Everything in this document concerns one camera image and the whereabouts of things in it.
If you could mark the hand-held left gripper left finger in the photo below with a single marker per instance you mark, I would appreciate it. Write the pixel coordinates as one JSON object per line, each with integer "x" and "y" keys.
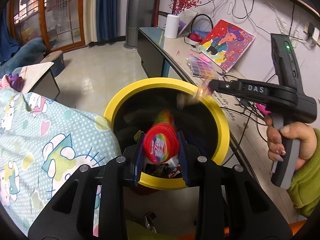
{"x": 138, "y": 160}

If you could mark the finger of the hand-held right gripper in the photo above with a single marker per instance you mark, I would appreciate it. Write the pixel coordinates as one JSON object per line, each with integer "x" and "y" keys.
{"x": 222, "y": 87}

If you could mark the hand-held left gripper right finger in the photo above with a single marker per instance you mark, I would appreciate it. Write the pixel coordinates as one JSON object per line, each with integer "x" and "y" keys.
{"x": 181, "y": 160}

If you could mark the shiny colourful snack wrapper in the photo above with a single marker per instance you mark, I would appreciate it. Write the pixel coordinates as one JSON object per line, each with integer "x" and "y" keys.
{"x": 203, "y": 90}

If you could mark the red lidded candy canister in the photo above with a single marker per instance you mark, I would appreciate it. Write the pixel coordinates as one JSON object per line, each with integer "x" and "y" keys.
{"x": 160, "y": 145}

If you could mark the yellow rimmed trash bin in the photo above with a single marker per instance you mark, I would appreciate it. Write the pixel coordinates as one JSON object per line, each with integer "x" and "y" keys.
{"x": 150, "y": 82}

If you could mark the person's right forearm green sleeve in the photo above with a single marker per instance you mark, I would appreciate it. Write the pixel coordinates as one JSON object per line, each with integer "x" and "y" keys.
{"x": 305, "y": 187}

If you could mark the person's right hand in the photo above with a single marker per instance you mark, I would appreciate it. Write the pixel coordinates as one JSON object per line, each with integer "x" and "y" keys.
{"x": 307, "y": 142}

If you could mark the colourful bead tray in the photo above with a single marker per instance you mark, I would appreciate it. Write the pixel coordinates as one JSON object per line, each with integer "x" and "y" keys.
{"x": 200, "y": 65}

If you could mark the colourful portrait painting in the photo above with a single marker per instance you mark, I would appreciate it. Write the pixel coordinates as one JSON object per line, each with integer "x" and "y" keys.
{"x": 225, "y": 45}

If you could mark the red cloth bundle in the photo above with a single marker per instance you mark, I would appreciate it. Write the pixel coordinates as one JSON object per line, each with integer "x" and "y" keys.
{"x": 195, "y": 37}

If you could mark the glass top television cabinet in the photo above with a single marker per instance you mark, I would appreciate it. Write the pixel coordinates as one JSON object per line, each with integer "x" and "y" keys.
{"x": 175, "y": 52}

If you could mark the white power strip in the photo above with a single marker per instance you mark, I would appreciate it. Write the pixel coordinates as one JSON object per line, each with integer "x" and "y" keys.
{"x": 286, "y": 30}

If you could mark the person's green clothing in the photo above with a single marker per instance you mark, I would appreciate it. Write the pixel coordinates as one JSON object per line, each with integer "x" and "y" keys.
{"x": 160, "y": 232}

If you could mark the white ribbed vase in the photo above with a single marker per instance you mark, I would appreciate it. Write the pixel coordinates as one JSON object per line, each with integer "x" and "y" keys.
{"x": 171, "y": 27}

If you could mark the cartoon cat printed blanket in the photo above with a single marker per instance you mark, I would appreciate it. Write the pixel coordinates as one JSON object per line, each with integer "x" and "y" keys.
{"x": 62, "y": 130}

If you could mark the red berry branches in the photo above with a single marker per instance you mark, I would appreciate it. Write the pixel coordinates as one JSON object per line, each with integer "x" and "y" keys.
{"x": 186, "y": 1}

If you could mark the grey tower air conditioner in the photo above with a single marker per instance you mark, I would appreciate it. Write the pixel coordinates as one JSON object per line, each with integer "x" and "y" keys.
{"x": 140, "y": 15}

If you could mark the round padded stool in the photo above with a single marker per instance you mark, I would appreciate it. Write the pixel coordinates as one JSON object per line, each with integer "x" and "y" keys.
{"x": 53, "y": 58}

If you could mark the white top coffee table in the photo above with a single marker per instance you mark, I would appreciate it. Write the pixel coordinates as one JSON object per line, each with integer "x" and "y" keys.
{"x": 35, "y": 70}

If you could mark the blue curtain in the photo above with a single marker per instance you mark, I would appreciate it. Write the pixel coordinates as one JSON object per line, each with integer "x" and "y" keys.
{"x": 7, "y": 37}
{"x": 107, "y": 10}

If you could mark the pink purple cloth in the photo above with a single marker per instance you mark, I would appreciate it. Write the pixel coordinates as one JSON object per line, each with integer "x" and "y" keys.
{"x": 12, "y": 81}

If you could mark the beige curtain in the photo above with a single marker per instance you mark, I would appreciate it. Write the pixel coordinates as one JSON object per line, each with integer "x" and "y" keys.
{"x": 91, "y": 12}

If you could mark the blue heart patterned sofa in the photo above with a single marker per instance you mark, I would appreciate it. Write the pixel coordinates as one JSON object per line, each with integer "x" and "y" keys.
{"x": 27, "y": 52}

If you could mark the wooden glass sliding door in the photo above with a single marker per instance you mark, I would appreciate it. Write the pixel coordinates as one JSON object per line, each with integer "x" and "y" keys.
{"x": 50, "y": 17}

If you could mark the wall socket with plug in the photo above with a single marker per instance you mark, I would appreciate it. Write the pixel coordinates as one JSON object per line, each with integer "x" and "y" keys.
{"x": 312, "y": 31}

